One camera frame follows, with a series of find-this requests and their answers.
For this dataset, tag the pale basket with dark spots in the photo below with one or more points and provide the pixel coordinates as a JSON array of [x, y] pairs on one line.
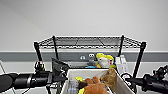
[[120, 85]]

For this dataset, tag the clear plastic package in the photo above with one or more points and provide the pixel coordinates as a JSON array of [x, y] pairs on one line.
[[73, 88]]

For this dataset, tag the tall white box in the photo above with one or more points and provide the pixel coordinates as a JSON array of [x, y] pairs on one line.
[[121, 63]]

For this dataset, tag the tan plush animal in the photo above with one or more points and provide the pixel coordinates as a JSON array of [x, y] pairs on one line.
[[109, 79]]

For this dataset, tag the light blue plush toy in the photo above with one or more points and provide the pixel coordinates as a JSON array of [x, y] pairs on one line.
[[90, 66]]

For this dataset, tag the yellow and white plush toy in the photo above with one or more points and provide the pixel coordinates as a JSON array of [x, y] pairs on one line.
[[105, 61]]

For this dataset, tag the orange-brown plush animal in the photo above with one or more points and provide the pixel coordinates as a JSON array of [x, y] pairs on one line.
[[95, 87]]

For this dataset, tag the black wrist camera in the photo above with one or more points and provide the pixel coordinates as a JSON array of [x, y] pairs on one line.
[[39, 66], [161, 71]]

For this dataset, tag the small grey wall socket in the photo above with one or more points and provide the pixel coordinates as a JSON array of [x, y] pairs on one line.
[[82, 57]]

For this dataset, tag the white door frame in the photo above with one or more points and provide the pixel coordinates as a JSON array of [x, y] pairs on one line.
[[2, 66]]

